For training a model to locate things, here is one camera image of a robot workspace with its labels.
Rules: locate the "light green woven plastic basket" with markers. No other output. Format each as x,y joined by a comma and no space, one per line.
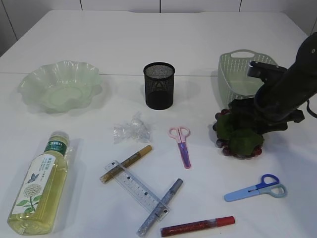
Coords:
233,81

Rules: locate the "black mesh pen holder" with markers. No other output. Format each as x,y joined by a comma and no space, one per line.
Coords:
159,85

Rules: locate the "blue scissors with sheath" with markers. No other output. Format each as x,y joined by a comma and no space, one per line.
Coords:
270,184

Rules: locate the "black blue right robot arm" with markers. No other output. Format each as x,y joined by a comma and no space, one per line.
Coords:
283,91

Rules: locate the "green wavy glass plate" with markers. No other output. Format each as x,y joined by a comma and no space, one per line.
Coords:
61,86

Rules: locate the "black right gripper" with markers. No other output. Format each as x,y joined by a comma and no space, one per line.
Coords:
263,113

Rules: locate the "clear plastic sheet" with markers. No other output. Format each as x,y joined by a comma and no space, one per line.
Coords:
136,130

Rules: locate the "gold glitter marker pen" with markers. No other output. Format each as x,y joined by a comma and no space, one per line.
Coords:
128,162

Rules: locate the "silver glitter marker pen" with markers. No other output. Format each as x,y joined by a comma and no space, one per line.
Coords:
159,210

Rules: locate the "clear plastic ruler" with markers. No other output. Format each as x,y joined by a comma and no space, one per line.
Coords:
144,196

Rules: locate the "pink scissors with purple sheath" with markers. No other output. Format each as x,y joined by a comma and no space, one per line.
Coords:
180,134

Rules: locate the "yellow tea drink bottle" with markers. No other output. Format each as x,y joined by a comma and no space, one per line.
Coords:
35,207

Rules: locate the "red glitter marker pen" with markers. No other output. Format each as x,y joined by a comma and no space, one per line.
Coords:
196,226

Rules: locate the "purple artificial grape bunch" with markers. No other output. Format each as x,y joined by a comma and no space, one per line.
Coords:
241,143

